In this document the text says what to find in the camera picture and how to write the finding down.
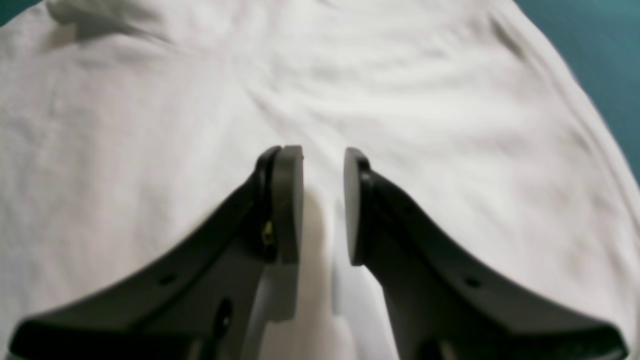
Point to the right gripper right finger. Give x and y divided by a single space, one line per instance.
445 304

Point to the teal table cloth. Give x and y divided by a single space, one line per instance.
600 60

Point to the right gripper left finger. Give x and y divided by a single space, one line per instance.
195 302

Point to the white T-shirt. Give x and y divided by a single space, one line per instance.
575 241

